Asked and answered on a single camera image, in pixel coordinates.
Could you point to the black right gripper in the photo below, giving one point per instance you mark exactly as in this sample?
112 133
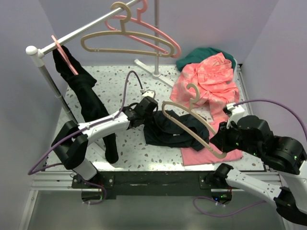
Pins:
219 139

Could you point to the dark navy shorts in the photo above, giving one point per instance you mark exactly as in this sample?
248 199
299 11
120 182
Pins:
160 131

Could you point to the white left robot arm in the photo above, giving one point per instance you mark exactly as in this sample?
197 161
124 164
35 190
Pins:
70 145

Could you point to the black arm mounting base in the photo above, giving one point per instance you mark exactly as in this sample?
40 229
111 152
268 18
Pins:
154 183

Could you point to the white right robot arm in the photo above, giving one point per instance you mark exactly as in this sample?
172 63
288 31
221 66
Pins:
285 155

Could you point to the plain pink folded shorts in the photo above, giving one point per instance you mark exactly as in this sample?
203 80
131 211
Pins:
192 157

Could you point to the black pants on hanger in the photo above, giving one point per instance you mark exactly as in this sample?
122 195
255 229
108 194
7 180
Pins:
91 107

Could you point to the pink patterned shorts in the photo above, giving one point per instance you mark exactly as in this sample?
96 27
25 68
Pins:
214 79

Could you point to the pink hanger holding pants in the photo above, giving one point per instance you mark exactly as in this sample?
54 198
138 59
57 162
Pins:
64 55

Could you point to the pink empty hanger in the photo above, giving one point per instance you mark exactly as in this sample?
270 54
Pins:
156 33

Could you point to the beige hanger rear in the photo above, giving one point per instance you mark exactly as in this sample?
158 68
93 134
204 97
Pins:
163 45

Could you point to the teal green garment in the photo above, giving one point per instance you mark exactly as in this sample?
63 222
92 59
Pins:
201 53

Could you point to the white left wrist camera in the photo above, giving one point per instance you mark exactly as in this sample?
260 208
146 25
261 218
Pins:
149 93

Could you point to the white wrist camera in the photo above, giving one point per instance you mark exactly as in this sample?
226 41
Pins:
149 93
234 112

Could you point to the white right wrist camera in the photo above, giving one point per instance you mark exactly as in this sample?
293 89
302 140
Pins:
234 112

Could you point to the aluminium frame rail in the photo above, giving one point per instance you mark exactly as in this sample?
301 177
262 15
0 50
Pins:
57 206

